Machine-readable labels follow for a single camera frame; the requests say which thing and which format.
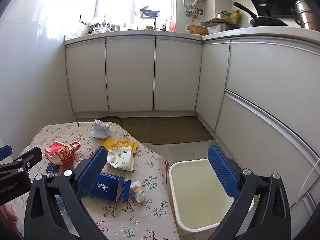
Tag white cabinet drawer front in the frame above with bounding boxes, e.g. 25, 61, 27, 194
224, 38, 320, 157
214, 91, 320, 230

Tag red crushed paper cup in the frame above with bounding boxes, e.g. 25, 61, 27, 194
44, 141, 82, 166

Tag crumpled white paper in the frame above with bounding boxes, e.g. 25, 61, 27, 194
90, 119, 112, 139

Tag narrow brown floor mat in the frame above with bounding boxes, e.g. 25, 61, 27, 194
119, 117, 152, 144

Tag small blue box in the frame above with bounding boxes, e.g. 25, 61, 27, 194
46, 164, 60, 176

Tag stainless steel tray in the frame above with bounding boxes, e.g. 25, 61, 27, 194
206, 22, 241, 35

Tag floral tablecloth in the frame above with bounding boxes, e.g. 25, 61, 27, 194
7, 122, 179, 240

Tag white cabinet door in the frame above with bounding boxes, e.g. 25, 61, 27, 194
196, 42, 231, 133
65, 39, 110, 113
153, 37, 203, 111
105, 37, 157, 112

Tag clear plastic wrapper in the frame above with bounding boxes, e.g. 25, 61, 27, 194
51, 194, 75, 227

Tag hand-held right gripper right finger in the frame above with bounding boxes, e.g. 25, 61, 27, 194
207, 144, 292, 240

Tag person's left hand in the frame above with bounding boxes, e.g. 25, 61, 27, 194
0, 202, 18, 232

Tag small white printed wrapper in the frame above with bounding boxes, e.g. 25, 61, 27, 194
130, 181, 146, 203

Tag large brown floor mat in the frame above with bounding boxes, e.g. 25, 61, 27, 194
148, 116, 215, 145

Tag crushed white printed paper cup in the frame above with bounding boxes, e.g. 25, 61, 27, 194
106, 147, 135, 172

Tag blue carton box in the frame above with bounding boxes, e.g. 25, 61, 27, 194
89, 172, 132, 202

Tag black wok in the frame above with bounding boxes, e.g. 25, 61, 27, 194
232, 2, 290, 28

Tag yellow snack packet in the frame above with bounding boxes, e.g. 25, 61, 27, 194
101, 137, 138, 155

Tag round dark floor mat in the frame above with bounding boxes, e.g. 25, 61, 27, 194
98, 116, 123, 126

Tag white cable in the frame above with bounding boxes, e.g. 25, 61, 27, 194
294, 155, 320, 207

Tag dark window rack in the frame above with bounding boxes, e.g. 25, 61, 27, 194
139, 6, 161, 20

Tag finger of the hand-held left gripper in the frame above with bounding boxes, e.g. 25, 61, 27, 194
0, 146, 43, 178
0, 144, 13, 161

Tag stainless steel pot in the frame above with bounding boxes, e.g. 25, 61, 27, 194
291, 0, 320, 31

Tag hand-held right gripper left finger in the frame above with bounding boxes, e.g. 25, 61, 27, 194
24, 145, 108, 240

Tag kitchen window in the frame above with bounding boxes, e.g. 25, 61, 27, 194
42, 0, 176, 31

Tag woven basket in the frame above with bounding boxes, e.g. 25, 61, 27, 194
185, 24, 208, 36

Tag green yellow food packages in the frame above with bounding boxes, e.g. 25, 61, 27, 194
216, 9, 241, 21

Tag white trash bin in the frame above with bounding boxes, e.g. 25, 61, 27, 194
168, 158, 255, 232

